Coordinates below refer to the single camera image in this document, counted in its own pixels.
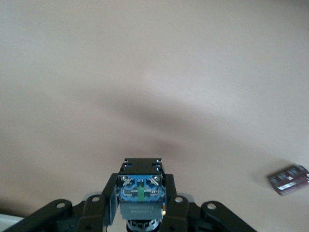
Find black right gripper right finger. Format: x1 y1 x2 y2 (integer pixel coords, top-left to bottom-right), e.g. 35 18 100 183
161 174 258 232

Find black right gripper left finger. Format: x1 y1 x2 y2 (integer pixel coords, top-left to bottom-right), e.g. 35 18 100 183
0 173 119 232

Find red push button switch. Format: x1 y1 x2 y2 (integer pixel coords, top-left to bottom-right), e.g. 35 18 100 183
117 158 168 232

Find small dark purple block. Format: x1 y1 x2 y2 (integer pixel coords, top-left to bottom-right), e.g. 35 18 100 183
267 164 309 197

